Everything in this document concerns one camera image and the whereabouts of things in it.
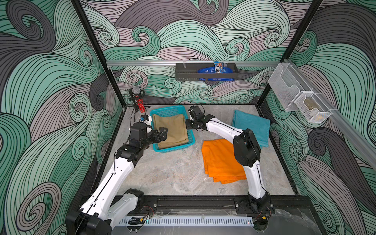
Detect red glitter microphone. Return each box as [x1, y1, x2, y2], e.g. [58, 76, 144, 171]
[132, 87, 146, 113]

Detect black corner frame post right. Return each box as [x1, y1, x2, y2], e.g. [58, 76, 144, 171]
[256, 0, 323, 108]

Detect black corner frame post left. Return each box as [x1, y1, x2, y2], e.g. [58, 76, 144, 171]
[71, 0, 127, 110]

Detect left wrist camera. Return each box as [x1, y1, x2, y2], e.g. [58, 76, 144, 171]
[140, 115, 153, 133]

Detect aluminium rail wall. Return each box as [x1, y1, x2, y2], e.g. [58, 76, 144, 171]
[284, 59, 376, 168]
[106, 60, 279, 67]

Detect white slotted cable duct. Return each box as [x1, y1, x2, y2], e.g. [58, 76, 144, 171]
[117, 216, 255, 227]

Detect khaki pants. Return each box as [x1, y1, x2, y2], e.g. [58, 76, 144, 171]
[152, 114, 189, 149]

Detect aluminium rail right wall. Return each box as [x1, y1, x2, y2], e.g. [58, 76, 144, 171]
[284, 59, 376, 168]

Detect teal cloth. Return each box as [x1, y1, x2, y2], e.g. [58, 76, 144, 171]
[232, 110, 270, 148]

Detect small clear plastic bin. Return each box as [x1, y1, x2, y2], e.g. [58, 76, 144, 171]
[294, 92, 333, 123]

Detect black wall shelf tray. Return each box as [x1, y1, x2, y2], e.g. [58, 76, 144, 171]
[175, 62, 239, 82]

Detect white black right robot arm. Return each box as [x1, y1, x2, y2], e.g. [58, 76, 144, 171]
[186, 105, 271, 213]

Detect teal plastic basket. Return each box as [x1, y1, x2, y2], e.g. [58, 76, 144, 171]
[150, 105, 195, 153]

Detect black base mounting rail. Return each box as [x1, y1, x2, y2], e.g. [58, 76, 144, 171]
[129, 195, 313, 215]

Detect aluminium rail back wall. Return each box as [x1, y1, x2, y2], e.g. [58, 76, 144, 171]
[106, 60, 279, 67]

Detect black corner frame post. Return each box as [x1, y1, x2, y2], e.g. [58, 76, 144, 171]
[71, 0, 127, 110]
[256, 0, 323, 108]

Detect blue snack package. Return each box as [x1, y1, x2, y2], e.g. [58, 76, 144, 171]
[197, 62, 234, 81]

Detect black microphone tripod stand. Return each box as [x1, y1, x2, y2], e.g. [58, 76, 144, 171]
[128, 87, 150, 121]

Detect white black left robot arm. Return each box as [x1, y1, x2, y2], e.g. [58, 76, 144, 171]
[66, 122, 168, 235]

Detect clear plastic wall bin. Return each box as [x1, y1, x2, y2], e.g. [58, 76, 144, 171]
[268, 63, 303, 112]

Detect orange cloth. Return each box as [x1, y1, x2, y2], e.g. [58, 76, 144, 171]
[201, 139, 246, 184]

